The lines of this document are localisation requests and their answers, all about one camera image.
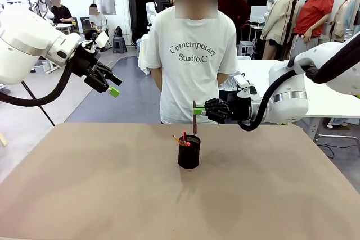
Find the white table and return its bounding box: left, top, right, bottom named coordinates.
left=237, top=59, right=360, bottom=141

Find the grey plastic stool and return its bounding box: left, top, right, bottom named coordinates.
left=112, top=36, right=128, bottom=54

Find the clear plastic sheet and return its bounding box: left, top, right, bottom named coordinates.
left=218, top=74, right=240, bottom=92

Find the seated person black shirt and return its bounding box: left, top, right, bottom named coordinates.
left=49, top=0, right=74, bottom=25

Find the black arm hose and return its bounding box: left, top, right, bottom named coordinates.
left=0, top=59, right=74, bottom=108
left=237, top=37, right=360, bottom=132

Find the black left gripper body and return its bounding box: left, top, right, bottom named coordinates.
left=71, top=40, right=101, bottom=80

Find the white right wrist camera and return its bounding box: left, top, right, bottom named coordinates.
left=234, top=73, right=258, bottom=99

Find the black right arm hose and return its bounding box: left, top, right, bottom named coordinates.
left=237, top=37, right=360, bottom=132

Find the seated person white shirt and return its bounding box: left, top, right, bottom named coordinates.
left=84, top=3, right=109, bottom=41

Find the black camera tripod pole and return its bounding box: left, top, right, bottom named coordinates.
left=278, top=0, right=299, bottom=62

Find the reddish brown pen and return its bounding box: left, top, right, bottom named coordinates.
left=192, top=99, right=198, bottom=135

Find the mannequin in beige coat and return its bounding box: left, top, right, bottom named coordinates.
left=260, top=0, right=299, bottom=61

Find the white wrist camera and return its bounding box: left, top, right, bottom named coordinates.
left=95, top=31, right=110, bottom=49
left=234, top=73, right=258, bottom=99

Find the black tripod stand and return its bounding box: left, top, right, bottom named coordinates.
left=21, top=81, right=56, bottom=127

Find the black mesh pen holder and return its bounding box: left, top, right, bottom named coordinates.
left=178, top=134, right=201, bottom=170

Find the figure in red t-shirt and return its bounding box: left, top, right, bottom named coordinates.
left=289, top=0, right=335, bottom=61

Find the mannequin in dark red garment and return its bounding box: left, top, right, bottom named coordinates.
left=217, top=0, right=251, bottom=36

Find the black left arm hose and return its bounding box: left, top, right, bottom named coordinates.
left=0, top=59, right=74, bottom=108

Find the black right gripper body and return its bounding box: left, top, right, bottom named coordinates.
left=220, top=98, right=253, bottom=124

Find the person in white t-shirt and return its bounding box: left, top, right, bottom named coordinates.
left=137, top=0, right=240, bottom=125

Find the white plastic stool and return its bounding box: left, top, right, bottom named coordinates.
left=238, top=40, right=255, bottom=57

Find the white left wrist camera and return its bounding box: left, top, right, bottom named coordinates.
left=95, top=31, right=110, bottom=49

